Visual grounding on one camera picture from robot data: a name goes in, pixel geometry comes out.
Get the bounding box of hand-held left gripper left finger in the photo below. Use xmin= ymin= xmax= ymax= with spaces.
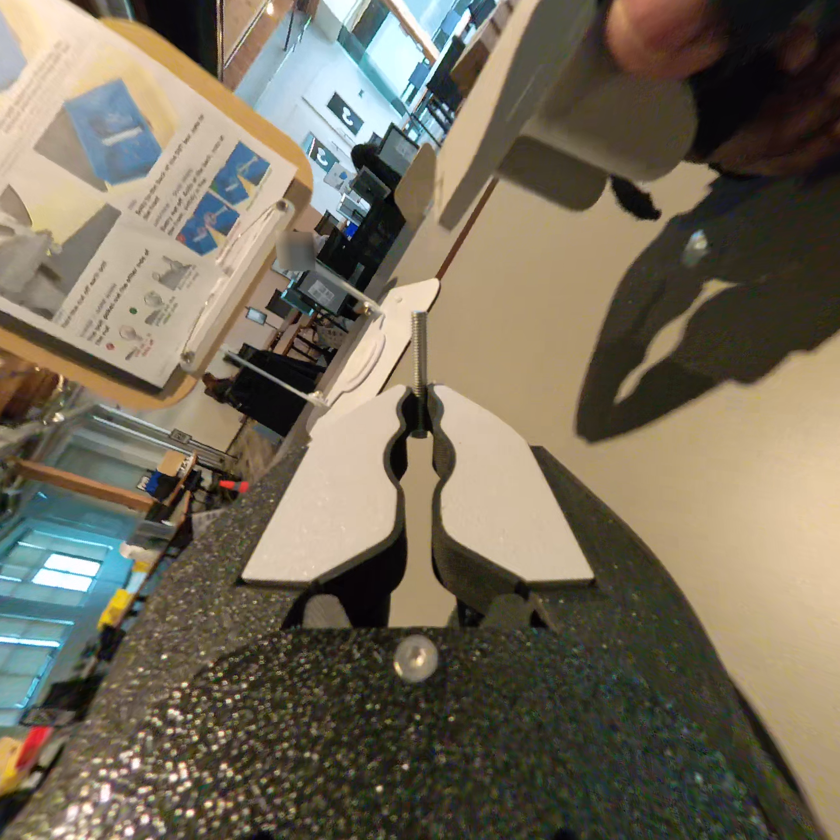
xmin=240 ymin=385 xmax=413 ymax=621

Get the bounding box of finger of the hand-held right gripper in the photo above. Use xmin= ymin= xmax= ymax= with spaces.
xmin=435 ymin=0 xmax=599 ymax=232

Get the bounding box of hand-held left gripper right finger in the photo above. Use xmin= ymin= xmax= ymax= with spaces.
xmin=427 ymin=383 xmax=597 ymax=614

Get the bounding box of silver threaded bolt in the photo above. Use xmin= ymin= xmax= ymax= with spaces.
xmin=411 ymin=311 xmax=429 ymax=439

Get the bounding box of person's right hand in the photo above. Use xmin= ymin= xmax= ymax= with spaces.
xmin=604 ymin=0 xmax=840 ymax=179

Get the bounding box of black framed screen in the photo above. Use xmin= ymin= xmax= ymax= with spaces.
xmin=378 ymin=124 xmax=421 ymax=173

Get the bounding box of black chair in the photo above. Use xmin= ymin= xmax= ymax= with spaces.
xmin=232 ymin=348 xmax=329 ymax=438

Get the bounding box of plywood chair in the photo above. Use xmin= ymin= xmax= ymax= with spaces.
xmin=394 ymin=143 xmax=438 ymax=221

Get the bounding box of clear acrylic strut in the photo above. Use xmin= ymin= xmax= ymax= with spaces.
xmin=223 ymin=348 xmax=326 ymax=403
xmin=289 ymin=256 xmax=383 ymax=317

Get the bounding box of white sheet clip bar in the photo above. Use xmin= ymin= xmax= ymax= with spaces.
xmin=180 ymin=199 xmax=295 ymax=375

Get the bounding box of instruction sheet on clipboard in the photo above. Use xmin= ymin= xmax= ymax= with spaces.
xmin=0 ymin=16 xmax=315 ymax=412

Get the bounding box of wooden shelf plank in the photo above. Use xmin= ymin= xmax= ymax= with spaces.
xmin=12 ymin=458 xmax=160 ymax=514

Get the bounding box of printed instruction sheet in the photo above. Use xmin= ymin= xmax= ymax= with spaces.
xmin=0 ymin=0 xmax=298 ymax=389

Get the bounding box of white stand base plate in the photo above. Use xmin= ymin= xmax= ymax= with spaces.
xmin=307 ymin=277 xmax=442 ymax=435

